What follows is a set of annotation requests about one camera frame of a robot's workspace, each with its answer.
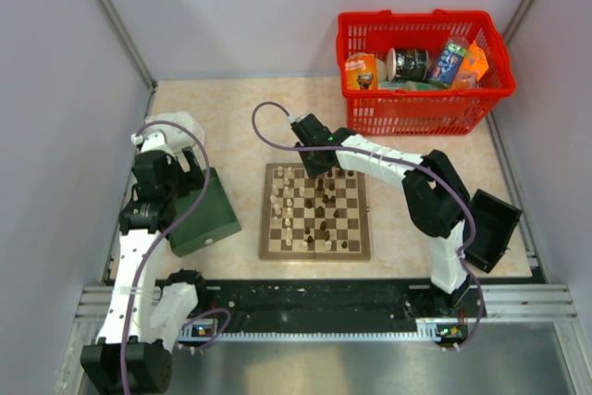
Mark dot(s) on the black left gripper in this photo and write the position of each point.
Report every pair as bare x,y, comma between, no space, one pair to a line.
191,180

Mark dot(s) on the green plastic tray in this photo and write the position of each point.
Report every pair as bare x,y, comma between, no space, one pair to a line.
212,221

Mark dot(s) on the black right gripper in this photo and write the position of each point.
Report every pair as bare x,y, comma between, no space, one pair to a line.
314,172

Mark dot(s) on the blue snack bag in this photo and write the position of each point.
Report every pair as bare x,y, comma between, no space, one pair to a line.
448,62

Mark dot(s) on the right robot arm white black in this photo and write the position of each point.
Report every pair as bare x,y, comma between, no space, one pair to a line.
436,198

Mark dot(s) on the red plastic basket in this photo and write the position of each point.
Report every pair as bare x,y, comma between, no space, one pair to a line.
405,107

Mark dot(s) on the black cup noodle container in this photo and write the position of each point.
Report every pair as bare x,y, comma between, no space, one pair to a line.
407,64

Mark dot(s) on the orange snack package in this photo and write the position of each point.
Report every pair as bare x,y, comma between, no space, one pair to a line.
473,67

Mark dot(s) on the black plastic tray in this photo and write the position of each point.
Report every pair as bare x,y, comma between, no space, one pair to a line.
495,222

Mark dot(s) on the orange razor package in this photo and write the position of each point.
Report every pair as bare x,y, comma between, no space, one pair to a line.
361,72

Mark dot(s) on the wooden chess board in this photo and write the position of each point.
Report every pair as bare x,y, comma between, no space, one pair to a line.
325,219

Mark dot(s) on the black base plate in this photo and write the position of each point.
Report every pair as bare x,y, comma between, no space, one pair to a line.
330,306

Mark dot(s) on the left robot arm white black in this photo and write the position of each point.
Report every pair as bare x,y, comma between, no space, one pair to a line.
132,353

